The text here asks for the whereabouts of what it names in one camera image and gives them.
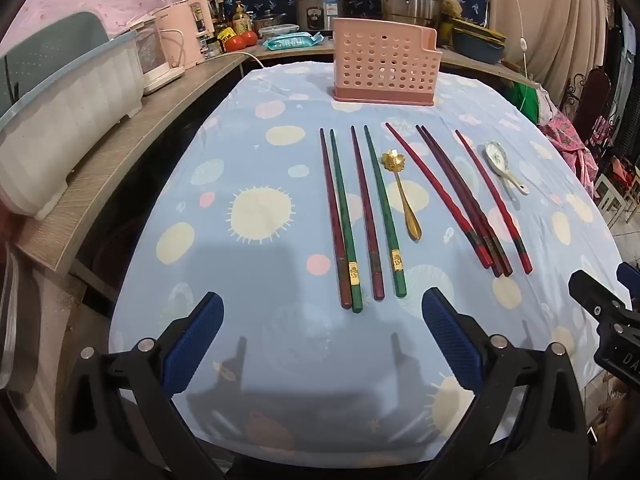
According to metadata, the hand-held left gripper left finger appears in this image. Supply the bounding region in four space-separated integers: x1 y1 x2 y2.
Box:
70 291 226 480

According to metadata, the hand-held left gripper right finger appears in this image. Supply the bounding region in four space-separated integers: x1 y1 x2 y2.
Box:
421 287 589 480

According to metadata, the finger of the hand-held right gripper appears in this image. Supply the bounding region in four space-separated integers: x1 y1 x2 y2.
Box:
568 269 632 320
616 261 640 307

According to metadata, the bright red chopstick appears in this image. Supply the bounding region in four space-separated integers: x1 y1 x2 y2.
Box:
385 122 491 268
454 129 534 275

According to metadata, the green chopstick gold band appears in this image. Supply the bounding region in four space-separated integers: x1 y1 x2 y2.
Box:
329 128 363 314
364 125 407 296

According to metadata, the dark maroon chopstick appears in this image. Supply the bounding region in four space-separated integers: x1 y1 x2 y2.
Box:
416 125 502 279
422 125 514 278

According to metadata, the dark red chopstick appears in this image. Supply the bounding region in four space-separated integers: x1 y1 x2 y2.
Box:
350 125 385 301
319 128 353 310

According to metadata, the white ceramic spoon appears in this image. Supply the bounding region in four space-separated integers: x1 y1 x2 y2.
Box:
484 140 530 196

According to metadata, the pink perforated utensil basket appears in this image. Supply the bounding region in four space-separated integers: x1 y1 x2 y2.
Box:
331 17 444 107

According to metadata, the white small stool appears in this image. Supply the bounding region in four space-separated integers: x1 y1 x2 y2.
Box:
594 169 640 227

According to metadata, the blue planet-print tablecloth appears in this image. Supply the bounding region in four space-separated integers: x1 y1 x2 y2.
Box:
107 62 632 467

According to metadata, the pink floral cloth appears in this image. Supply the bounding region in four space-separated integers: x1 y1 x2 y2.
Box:
542 109 599 197

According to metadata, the gold flower-shaped spoon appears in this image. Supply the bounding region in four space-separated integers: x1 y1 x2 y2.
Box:
381 150 423 241

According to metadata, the dark wooden chair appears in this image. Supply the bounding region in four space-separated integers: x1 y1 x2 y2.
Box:
559 67 614 142

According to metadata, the hanging clothes rack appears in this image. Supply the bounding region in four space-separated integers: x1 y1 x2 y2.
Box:
594 4 640 162

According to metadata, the green cloth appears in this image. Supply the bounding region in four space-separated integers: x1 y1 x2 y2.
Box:
505 79 544 126

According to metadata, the white storage bin blue lid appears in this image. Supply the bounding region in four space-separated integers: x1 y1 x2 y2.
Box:
0 29 147 222

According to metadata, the blue oval bowl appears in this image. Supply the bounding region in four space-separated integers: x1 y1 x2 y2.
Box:
452 27 507 65

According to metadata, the beige curtain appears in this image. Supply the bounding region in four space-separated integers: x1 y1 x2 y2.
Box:
487 0 622 97

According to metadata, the white countertop appliance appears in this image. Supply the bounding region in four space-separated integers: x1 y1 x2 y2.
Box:
127 14 187 96

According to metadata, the blue wet wipes pack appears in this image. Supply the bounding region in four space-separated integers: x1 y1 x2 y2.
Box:
262 32 326 51

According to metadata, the pink countertop appliance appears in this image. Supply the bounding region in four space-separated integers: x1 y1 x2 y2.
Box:
150 0 217 69

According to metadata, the brown sauce bottle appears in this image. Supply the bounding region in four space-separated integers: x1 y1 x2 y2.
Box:
232 1 254 36

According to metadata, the small lidded metal pot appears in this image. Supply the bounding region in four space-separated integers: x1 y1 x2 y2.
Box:
252 9 289 36

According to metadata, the grey-green plastic chair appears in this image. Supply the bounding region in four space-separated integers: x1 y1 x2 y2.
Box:
0 12 109 112

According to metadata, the silver rice cooker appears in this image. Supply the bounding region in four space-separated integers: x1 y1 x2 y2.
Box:
293 0 351 36

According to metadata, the white cable with switch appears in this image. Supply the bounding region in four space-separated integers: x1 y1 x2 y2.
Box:
504 0 532 112

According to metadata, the white power cord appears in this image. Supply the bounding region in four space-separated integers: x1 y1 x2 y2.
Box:
234 49 267 69

